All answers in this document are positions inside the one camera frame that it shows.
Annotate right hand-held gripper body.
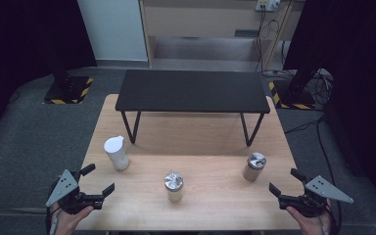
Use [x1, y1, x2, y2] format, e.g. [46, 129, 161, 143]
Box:
[277, 175, 354, 218]

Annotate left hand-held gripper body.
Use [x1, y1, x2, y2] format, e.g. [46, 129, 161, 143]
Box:
[45, 169, 105, 215]

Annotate silver-lidded jar of brown powder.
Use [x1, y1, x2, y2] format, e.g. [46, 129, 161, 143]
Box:
[242, 152, 267, 183]

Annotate white-lidded jar of white powder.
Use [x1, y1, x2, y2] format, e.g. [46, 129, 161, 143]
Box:
[103, 135, 131, 171]

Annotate silver-lidded jar of yellow powder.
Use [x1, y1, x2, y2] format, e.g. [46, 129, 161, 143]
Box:
[164, 171, 184, 203]

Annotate black shelf with metal legs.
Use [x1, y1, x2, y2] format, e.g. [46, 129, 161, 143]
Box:
[115, 69, 271, 147]

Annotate person's left hand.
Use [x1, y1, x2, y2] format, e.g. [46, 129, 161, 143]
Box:
[49, 202, 95, 235]

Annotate person's right hand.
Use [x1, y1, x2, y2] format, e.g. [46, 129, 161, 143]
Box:
[286, 199, 334, 235]

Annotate stand base with striped tape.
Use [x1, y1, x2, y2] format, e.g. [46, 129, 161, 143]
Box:
[267, 79, 317, 111]
[42, 75, 95, 106]

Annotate black curtain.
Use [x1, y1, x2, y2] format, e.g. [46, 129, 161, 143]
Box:
[283, 0, 376, 212]
[0, 0, 98, 148]

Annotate white panel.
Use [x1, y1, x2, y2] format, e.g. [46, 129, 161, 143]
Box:
[76, 0, 149, 62]

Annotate white power strip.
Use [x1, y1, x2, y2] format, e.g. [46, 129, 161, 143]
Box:
[255, 0, 281, 13]

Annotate wooden cabinet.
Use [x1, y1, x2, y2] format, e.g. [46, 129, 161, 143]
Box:
[138, 0, 297, 71]

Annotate right hand-held gripper cable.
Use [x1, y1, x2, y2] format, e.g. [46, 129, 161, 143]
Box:
[321, 199, 343, 235]

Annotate hand-held gripper cable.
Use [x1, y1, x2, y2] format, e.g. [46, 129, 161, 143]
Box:
[44, 182, 63, 235]
[321, 199, 343, 235]

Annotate left hand-held gripper cable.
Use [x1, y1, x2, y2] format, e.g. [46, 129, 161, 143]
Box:
[44, 182, 63, 235]

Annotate black floor cable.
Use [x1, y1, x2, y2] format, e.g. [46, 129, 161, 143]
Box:
[283, 116, 345, 235]

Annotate bundle of black cables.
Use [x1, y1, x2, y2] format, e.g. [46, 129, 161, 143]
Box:
[307, 69, 335, 106]

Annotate black cables on cabinet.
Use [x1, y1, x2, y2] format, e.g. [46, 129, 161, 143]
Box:
[255, 6, 282, 73]

